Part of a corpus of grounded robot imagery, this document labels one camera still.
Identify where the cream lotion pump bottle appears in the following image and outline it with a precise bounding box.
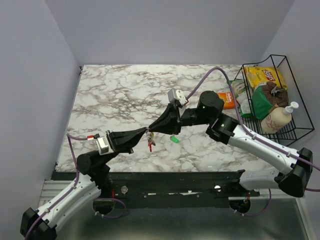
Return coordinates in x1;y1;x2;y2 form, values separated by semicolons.
261;101;299;134

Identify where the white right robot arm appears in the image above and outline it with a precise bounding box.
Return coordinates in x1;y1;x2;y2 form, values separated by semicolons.
148;90;312;198

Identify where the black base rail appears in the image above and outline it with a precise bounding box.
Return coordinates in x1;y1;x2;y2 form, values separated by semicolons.
98;170;260;209

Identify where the white green snack bag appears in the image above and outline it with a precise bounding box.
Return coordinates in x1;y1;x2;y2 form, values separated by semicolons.
228;79;252;118

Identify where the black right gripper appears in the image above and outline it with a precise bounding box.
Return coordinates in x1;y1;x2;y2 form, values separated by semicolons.
148;102;212;136

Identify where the brown crumpled bag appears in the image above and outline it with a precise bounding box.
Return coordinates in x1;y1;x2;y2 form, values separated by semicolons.
263;81;289;108

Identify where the yellow chips bag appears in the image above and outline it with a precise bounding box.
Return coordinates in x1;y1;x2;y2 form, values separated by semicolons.
242;66;288;90

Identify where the black wire rack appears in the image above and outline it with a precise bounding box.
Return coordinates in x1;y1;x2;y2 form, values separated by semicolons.
234;54;315;146

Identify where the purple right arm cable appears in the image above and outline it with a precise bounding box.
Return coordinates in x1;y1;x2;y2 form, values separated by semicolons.
184;67;320;217

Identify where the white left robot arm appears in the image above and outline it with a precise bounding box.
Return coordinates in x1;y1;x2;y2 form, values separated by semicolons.
20;127;148;240

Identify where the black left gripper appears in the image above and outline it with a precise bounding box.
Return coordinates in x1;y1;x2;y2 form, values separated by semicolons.
102;127;148;166

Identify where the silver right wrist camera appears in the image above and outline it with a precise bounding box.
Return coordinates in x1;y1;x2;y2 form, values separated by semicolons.
167;88;189;107

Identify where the green key tag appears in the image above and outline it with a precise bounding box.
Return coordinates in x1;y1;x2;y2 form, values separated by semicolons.
170;135;180;144

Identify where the red handled steel key organizer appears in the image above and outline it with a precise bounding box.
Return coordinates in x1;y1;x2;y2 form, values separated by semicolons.
146;129;156;152

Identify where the orange razor box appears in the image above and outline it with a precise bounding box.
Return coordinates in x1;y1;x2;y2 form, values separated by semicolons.
217;92;237;110

